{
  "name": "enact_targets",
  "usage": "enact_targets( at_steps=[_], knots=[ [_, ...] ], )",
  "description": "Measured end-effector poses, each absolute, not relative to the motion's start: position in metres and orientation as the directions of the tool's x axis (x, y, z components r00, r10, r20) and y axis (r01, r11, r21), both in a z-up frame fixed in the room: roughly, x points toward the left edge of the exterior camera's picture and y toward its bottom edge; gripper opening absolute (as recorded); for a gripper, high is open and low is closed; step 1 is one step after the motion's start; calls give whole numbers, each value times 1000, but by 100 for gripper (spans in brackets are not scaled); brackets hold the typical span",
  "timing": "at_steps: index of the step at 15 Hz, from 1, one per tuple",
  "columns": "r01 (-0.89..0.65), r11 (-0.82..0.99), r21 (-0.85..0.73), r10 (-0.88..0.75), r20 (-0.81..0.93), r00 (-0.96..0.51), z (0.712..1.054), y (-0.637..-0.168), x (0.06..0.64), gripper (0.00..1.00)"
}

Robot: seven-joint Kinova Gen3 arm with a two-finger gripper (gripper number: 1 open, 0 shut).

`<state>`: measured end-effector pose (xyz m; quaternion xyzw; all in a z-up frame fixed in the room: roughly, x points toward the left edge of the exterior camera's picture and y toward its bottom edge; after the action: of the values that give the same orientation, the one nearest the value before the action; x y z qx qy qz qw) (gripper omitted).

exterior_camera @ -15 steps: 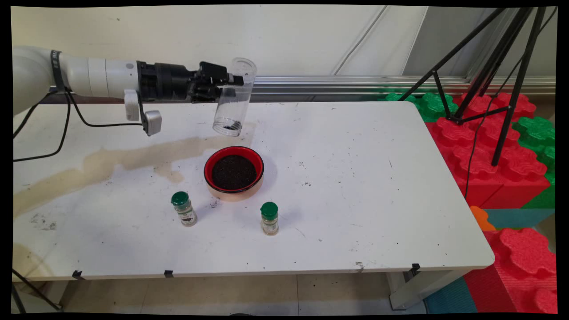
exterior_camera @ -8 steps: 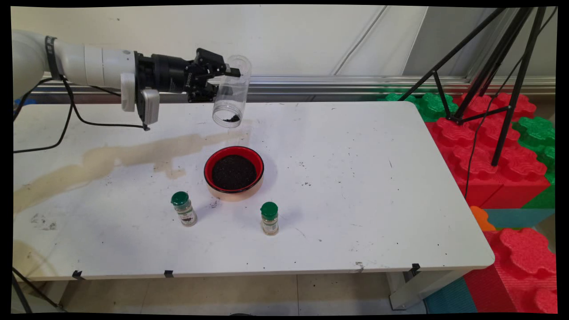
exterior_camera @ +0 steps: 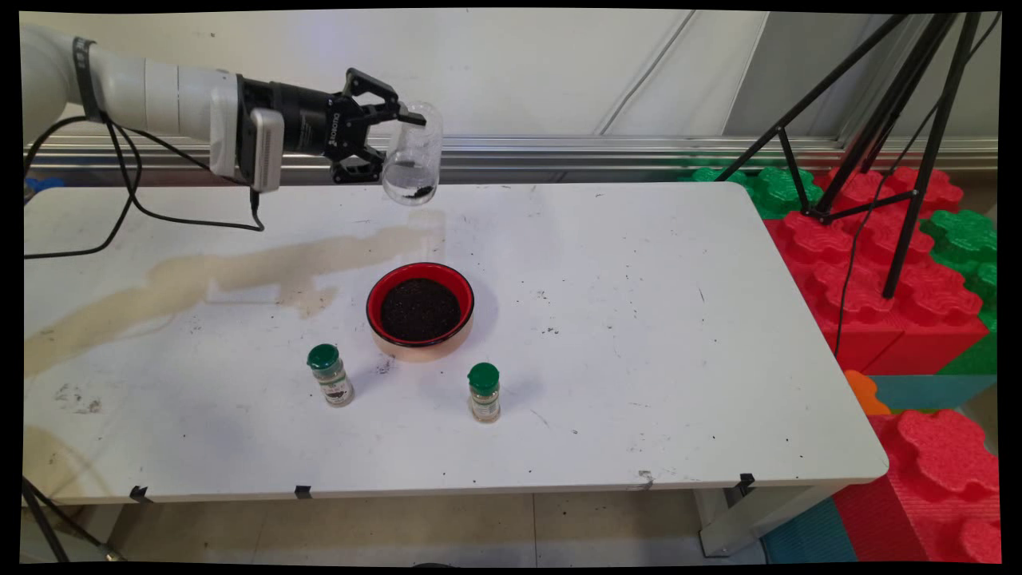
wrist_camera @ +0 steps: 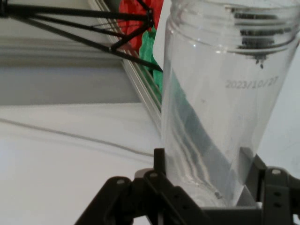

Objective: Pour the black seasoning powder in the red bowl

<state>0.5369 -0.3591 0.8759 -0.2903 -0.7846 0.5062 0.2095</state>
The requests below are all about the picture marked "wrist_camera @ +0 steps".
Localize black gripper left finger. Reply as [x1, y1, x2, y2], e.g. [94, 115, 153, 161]
[75, 147, 211, 225]

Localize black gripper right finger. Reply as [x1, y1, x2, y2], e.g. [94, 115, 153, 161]
[239, 147, 300, 225]

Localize clear plastic jar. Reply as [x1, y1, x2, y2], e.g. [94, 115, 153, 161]
[161, 0, 300, 209]

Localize black seeds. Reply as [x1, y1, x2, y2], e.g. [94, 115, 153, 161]
[231, 6, 292, 69]

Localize green foam block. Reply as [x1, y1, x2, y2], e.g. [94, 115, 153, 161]
[139, 25, 165, 96]

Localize black tripod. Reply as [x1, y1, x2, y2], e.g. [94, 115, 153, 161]
[0, 0, 164, 72]

